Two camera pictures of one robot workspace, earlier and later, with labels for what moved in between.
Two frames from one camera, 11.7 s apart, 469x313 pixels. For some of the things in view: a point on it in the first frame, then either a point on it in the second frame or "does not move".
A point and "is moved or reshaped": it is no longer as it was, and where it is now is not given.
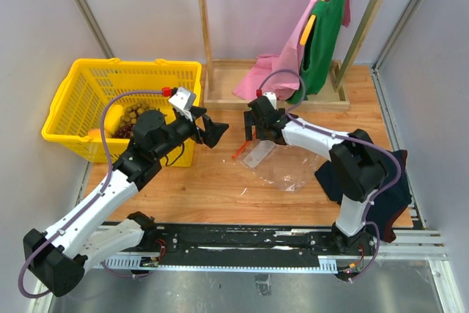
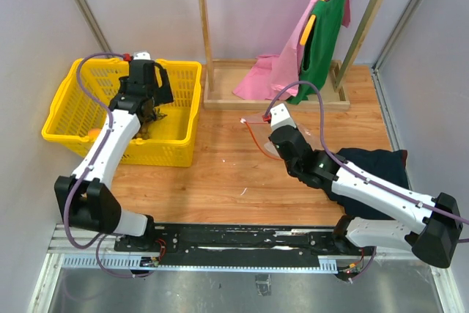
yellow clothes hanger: (307, 29) does not move
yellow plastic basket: (74, 110) does not move
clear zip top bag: (287, 167) is moved or reshaped
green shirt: (317, 52) does not move
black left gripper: (213, 130) to (163, 94)
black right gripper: (250, 121) to (293, 127)
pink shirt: (278, 75) does not move
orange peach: (94, 133) does not move
